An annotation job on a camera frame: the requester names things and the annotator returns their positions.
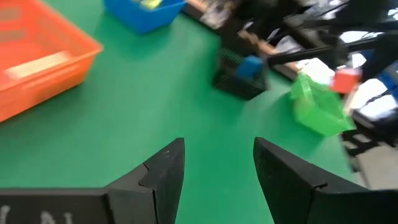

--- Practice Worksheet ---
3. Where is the green plastic basket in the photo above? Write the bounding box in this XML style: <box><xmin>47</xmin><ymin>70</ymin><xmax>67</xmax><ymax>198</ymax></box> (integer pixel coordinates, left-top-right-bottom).
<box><xmin>290</xmin><ymin>72</ymin><xmax>356</xmax><ymax>138</ymax></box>

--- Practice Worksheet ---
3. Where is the blue rectangular foam block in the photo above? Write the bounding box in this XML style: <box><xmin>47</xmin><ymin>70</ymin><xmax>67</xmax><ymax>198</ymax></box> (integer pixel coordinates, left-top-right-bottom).
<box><xmin>235</xmin><ymin>55</ymin><xmax>265</xmax><ymax>79</ymax></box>

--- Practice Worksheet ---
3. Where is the yellow-green foam block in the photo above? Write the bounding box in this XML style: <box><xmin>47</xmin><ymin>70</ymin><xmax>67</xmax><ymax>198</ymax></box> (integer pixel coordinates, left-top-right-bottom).
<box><xmin>139</xmin><ymin>0</ymin><xmax>163</xmax><ymax>10</ymax></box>

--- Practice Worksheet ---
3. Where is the pink rectangular foam block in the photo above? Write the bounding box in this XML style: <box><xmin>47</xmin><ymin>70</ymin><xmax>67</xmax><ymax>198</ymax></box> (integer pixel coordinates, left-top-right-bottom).
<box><xmin>4</xmin><ymin>50</ymin><xmax>73</xmax><ymax>80</ymax></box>

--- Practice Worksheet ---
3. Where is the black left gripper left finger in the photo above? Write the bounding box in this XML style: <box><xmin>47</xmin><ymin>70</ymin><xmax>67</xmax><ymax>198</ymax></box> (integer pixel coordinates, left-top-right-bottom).
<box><xmin>104</xmin><ymin>138</ymin><xmax>186</xmax><ymax>224</ymax></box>

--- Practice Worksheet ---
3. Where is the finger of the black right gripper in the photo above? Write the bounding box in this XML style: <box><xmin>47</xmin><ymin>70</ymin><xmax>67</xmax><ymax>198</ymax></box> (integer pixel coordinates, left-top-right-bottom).
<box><xmin>266</xmin><ymin>45</ymin><xmax>339</xmax><ymax>67</ymax></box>

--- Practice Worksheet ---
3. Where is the orange plastic basket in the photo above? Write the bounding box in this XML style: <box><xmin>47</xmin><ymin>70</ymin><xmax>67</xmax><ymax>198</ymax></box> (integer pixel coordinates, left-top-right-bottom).
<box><xmin>0</xmin><ymin>0</ymin><xmax>104</xmax><ymax>123</ymax></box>

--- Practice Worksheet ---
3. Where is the blue plastic basket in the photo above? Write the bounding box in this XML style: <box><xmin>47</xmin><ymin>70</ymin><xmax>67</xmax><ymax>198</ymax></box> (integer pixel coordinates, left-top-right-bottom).
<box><xmin>104</xmin><ymin>0</ymin><xmax>187</xmax><ymax>34</ymax></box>

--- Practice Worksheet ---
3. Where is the red foam block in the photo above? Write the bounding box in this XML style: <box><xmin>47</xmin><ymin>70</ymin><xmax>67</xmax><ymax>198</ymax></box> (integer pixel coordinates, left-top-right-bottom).
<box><xmin>331</xmin><ymin>67</ymin><xmax>362</xmax><ymax>94</ymax></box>

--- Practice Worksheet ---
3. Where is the black plastic basket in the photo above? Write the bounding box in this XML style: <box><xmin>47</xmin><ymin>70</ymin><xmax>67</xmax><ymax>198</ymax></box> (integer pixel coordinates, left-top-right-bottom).
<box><xmin>212</xmin><ymin>48</ymin><xmax>270</xmax><ymax>101</ymax></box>

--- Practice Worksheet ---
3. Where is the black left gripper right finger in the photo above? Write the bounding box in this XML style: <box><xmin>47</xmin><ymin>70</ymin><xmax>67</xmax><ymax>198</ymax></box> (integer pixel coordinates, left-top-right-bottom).
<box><xmin>252</xmin><ymin>137</ymin><xmax>398</xmax><ymax>224</ymax></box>

